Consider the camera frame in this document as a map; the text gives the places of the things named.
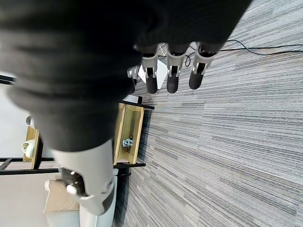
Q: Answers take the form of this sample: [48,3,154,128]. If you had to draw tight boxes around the right robot hand black cloth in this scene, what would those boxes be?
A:
[0,0,252,215]

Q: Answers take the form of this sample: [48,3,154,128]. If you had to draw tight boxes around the grey-white round container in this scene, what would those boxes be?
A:
[25,114,36,128]

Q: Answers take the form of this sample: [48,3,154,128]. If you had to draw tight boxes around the white flat box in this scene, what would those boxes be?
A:
[138,59,169,90]

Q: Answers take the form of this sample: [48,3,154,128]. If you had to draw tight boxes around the white cup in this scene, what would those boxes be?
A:
[21,139,36,158]

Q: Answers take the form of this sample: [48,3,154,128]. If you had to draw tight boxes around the beige cushion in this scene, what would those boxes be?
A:
[43,179,80,213]

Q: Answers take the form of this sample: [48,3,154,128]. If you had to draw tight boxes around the wooden rack with black frame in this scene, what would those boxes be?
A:
[0,73,156,177]

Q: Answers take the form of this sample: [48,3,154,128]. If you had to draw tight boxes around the long black floor cable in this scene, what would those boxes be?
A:
[219,39,303,56]

